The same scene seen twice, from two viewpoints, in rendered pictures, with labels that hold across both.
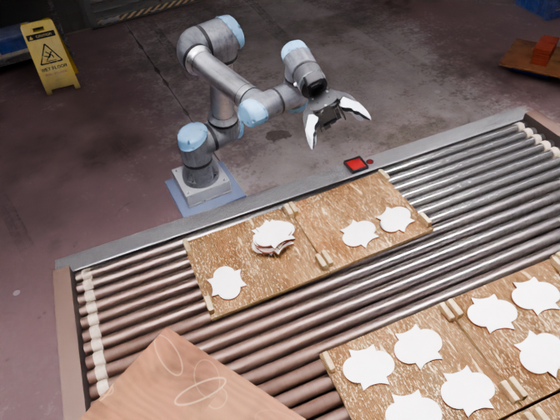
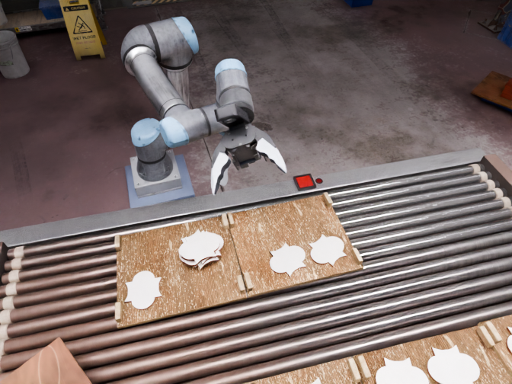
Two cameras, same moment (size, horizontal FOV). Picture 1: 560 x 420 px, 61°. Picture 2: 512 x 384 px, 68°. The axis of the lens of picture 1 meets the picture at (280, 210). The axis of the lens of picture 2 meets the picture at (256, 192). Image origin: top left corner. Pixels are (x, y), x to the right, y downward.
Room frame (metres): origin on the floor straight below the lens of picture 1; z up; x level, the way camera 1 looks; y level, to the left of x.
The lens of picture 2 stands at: (0.40, -0.22, 2.07)
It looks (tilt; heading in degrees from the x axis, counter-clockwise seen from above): 48 degrees down; 5
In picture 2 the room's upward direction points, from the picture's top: straight up
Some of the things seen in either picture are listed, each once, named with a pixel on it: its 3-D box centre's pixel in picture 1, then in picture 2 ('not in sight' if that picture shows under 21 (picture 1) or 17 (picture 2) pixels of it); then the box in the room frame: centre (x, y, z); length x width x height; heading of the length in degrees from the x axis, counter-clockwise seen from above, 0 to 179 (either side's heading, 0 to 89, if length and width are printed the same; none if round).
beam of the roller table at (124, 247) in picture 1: (318, 185); (264, 196); (1.45, -0.17, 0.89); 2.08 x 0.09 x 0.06; 108
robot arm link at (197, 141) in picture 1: (195, 142); (149, 139); (1.52, 0.30, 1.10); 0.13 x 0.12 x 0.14; 125
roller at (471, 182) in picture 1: (350, 227); (283, 248); (1.19, -0.25, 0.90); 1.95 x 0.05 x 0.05; 108
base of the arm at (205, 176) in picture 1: (199, 167); (153, 160); (1.52, 0.31, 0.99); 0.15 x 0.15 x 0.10
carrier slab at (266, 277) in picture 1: (252, 257); (177, 266); (1.07, 0.11, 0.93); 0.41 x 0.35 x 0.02; 109
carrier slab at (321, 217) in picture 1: (357, 217); (291, 240); (1.20, -0.28, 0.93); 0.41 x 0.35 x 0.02; 110
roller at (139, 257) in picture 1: (326, 193); (269, 207); (1.38, -0.19, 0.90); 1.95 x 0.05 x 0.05; 108
